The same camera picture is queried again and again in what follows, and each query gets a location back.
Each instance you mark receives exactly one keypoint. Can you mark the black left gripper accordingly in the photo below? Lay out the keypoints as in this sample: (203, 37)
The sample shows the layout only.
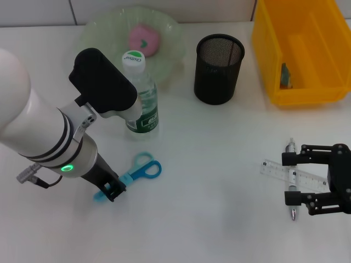
(100, 172)

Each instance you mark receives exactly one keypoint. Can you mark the yellow plastic bin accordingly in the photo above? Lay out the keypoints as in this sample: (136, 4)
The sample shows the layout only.
(310, 93)

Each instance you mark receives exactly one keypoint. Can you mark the teal plastic wrapper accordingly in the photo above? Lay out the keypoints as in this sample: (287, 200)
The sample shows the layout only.
(285, 75)

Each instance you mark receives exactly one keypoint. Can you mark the silver ballpoint pen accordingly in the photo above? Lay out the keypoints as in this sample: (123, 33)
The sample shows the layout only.
(293, 179)

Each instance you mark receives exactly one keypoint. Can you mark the pink toy peach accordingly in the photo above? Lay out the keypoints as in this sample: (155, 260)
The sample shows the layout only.
(144, 38)

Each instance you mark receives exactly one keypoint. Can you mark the transparent plastic ruler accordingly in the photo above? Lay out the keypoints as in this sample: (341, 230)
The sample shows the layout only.
(271, 170)

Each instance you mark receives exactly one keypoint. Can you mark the blue and teal scissors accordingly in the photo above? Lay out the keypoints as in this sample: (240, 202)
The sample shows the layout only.
(148, 168)

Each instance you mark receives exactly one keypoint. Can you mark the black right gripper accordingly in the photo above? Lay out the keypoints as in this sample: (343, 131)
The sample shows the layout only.
(340, 178)

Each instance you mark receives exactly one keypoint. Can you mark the clear green-label water bottle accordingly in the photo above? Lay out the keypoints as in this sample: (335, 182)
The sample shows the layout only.
(149, 109)

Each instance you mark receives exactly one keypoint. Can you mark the black mesh pen holder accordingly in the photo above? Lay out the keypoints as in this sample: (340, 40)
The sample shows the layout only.
(216, 82)

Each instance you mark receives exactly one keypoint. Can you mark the translucent green fruit plate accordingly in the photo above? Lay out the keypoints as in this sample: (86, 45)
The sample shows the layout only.
(109, 33)

